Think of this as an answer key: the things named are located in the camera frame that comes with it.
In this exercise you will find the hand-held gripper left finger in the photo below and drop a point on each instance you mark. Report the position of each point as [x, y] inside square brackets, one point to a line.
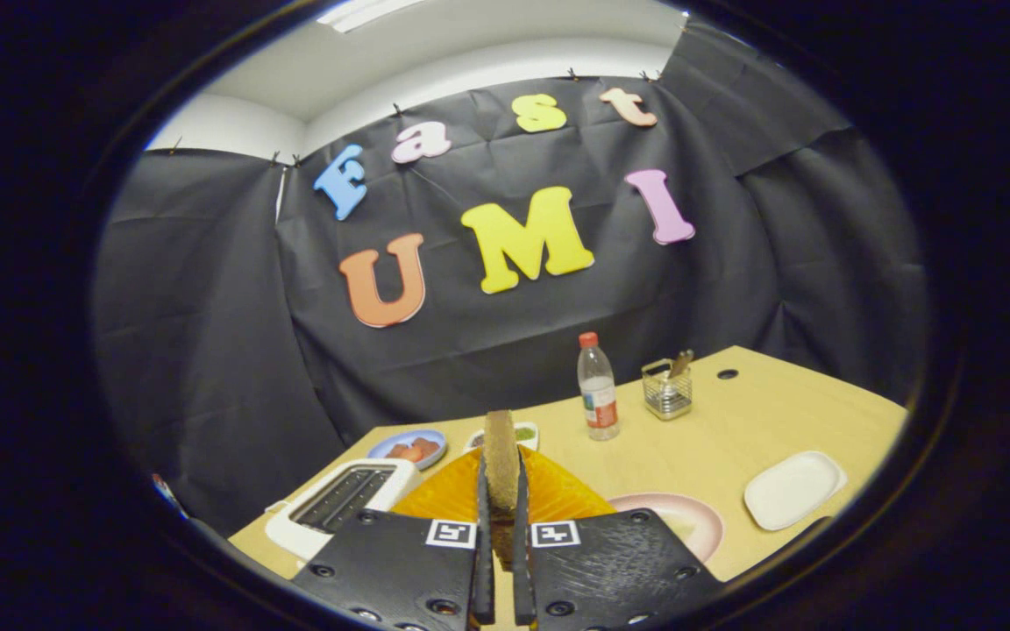
[483, 570]

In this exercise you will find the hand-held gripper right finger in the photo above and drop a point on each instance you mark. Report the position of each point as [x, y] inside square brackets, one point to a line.
[522, 570]

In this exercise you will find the brown toast slice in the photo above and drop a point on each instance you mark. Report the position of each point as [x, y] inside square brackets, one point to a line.
[501, 464]

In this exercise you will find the white divided condiment dish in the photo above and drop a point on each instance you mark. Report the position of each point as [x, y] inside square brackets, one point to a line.
[527, 434]

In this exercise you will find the tomato slices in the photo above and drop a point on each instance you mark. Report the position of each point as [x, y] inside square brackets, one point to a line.
[417, 450]

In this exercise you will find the small blue plate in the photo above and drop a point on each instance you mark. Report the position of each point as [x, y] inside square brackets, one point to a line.
[404, 435]

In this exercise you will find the clear plastic water bottle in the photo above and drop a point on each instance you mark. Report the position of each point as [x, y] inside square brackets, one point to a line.
[599, 403]

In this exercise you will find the round pink plate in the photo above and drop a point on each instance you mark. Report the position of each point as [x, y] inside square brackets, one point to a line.
[700, 517]

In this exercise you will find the white toaster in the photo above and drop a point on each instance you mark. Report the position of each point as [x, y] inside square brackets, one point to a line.
[295, 535]

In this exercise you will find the white rounded square plate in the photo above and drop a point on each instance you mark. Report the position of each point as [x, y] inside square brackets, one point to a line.
[794, 491]

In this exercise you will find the ceiling light panel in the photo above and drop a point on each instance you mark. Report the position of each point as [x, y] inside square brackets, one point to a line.
[356, 13]

